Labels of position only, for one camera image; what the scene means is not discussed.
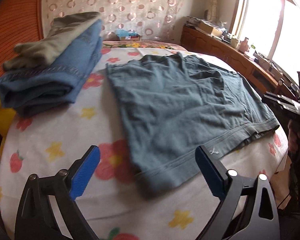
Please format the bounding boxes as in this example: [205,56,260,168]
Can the person's right hand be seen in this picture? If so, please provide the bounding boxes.
[288,120,300,154]

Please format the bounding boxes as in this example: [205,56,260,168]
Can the pink bottle on cabinet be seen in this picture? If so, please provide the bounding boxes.
[238,37,249,53]

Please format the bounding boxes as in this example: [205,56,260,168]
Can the pink circle pattern curtain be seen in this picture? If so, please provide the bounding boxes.
[42,0,184,41]

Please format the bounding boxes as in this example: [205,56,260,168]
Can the wooden headboard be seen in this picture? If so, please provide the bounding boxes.
[0,0,43,76]

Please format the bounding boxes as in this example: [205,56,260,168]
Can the folded blue jeans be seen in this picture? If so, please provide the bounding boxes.
[0,20,102,117]

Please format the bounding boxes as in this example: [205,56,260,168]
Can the window with white frame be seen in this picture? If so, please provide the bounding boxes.
[232,0,300,82]

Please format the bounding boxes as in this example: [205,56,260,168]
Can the cardboard box on cabinet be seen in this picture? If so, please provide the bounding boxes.
[198,21,223,37]

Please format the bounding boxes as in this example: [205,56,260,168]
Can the yellow plush toy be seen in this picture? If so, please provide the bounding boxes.
[0,101,16,160]

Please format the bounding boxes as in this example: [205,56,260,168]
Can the folded olive green garment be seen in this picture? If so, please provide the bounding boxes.
[2,11,101,72]

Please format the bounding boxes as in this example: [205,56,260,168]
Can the box with blue cloth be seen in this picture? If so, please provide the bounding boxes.
[116,29,142,42]

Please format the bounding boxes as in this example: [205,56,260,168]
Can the teal grey pants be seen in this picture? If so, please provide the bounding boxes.
[106,53,280,199]

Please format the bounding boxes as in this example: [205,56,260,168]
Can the pink floral blanket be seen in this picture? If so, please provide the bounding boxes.
[102,41,187,51]

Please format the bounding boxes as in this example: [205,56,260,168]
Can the long wooden cabinet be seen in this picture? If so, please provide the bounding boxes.
[180,24,298,100]

